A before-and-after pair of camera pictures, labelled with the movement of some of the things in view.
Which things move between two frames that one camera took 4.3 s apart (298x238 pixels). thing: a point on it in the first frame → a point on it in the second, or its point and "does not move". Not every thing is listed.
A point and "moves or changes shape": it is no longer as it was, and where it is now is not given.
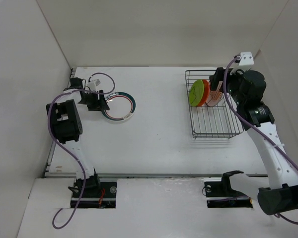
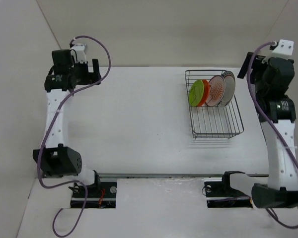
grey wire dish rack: [216, 122] does not move
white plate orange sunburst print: [215, 96] does not move
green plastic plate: [196, 93] does not move
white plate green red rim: [121, 105] moves or changes shape
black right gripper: [219, 76] → [258, 65]
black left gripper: [99, 104] → [90, 77]
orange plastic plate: [206, 94] does not move
